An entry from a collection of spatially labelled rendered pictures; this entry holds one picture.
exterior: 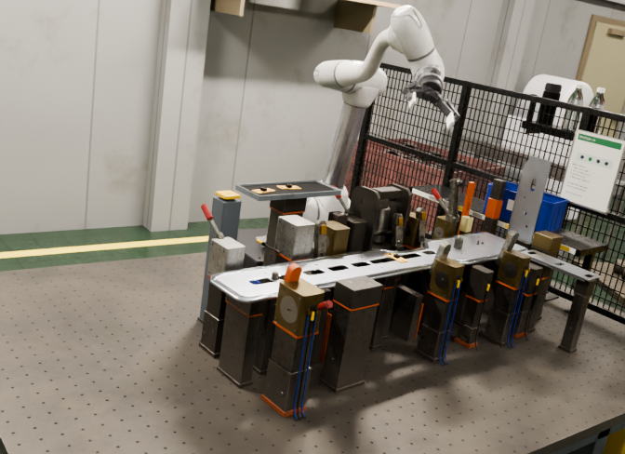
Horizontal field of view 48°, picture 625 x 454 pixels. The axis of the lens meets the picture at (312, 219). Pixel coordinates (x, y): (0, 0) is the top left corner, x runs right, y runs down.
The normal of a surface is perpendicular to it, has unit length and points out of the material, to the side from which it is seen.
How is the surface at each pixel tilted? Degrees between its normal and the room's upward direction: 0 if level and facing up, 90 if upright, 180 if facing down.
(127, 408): 0
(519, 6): 90
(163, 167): 90
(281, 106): 90
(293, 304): 90
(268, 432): 0
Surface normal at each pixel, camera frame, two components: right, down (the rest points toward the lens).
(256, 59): 0.59, 0.32
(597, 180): -0.75, 0.07
